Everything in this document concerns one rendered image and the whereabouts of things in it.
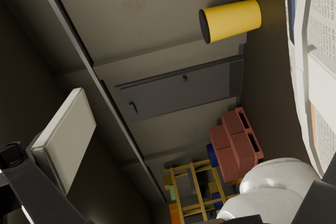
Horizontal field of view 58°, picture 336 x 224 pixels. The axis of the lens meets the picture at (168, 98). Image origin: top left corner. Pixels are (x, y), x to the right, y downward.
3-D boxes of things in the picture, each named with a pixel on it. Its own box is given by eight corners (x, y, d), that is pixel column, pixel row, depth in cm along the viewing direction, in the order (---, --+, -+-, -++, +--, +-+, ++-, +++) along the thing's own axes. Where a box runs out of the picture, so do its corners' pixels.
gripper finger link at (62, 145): (67, 197, 15) (52, 200, 15) (97, 125, 21) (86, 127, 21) (44, 146, 13) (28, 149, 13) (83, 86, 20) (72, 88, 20)
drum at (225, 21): (251, -12, 382) (197, 2, 383) (264, 10, 356) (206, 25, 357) (249, 16, 418) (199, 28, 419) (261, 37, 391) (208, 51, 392)
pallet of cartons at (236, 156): (242, 103, 594) (206, 112, 594) (265, 158, 523) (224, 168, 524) (240, 125, 662) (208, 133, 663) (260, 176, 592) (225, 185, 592)
